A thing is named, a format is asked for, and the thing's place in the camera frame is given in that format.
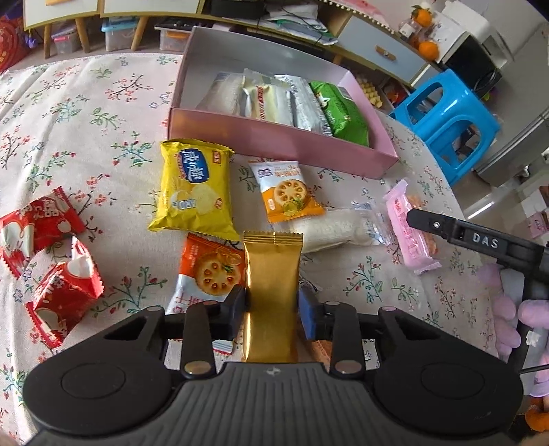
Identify clear white rice cracker pack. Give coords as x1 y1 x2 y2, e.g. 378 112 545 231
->
196 72 244 115

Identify pink cardboard box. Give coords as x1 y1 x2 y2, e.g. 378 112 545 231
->
167 27 398 178

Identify pink candy pack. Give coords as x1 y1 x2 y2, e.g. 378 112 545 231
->
383 178 442 275

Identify cream wafer pack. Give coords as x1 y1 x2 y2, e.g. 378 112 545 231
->
238 69 294 126

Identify red lotus biscuit pack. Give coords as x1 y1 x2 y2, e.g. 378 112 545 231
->
165 232 248 355

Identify red white snack pack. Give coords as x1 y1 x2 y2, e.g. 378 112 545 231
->
25 237 104 349
1 187 85 279

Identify right hand purple glove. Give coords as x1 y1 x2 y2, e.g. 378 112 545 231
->
477 263 548 397

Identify gold foil snack pack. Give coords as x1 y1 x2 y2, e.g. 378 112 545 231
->
243 231 303 363

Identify orange lotus biscuit pack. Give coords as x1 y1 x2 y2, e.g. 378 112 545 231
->
248 161 325 224

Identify blue plastic stool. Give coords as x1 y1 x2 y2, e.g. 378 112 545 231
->
390 70 501 185

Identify wooden TV cabinet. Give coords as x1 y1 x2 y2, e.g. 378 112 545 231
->
22 1 441 88

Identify green snack bag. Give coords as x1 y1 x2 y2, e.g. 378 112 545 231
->
309 81 370 147

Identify yellow potato chip bag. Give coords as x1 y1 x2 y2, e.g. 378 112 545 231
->
148 139 240 240

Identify floral tablecloth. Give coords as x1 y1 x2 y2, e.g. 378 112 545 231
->
1 53 496 444

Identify yellow egg tray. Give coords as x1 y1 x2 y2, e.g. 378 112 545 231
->
355 73 383 109

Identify silver foil snack pack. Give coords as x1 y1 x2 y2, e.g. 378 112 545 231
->
274 74 332 137

